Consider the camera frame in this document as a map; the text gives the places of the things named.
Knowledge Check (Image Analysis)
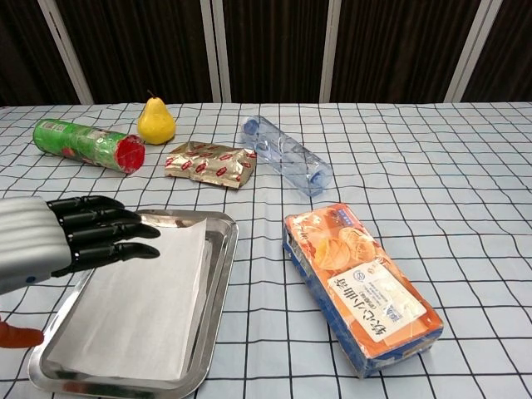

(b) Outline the gold red snack packet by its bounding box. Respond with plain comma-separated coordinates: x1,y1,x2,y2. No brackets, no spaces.
164,140,258,190

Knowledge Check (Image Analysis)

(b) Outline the orange biscuit box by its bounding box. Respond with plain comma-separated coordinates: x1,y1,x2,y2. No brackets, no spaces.
282,202,445,379

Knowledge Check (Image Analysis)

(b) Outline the stainless steel tray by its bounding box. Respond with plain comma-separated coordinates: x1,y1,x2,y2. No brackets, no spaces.
27,209,239,399

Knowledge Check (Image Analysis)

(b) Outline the yellow toy pear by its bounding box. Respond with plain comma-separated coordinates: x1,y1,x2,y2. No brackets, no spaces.
137,90,176,145

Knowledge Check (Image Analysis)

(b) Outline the white checked tablecloth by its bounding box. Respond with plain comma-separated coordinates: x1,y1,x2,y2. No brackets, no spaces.
0,101,532,399

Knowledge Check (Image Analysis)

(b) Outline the clear plastic water bottle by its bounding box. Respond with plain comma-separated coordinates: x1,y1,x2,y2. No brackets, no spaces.
240,115,334,197

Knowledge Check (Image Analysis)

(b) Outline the white paper tray liner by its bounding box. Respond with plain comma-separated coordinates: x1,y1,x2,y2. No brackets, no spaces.
44,216,208,381

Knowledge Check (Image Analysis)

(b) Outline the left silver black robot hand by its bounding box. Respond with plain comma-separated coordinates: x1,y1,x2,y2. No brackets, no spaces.
0,195,162,349

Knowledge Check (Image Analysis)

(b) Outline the green chip can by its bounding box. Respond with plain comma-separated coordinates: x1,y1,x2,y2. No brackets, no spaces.
32,118,146,175

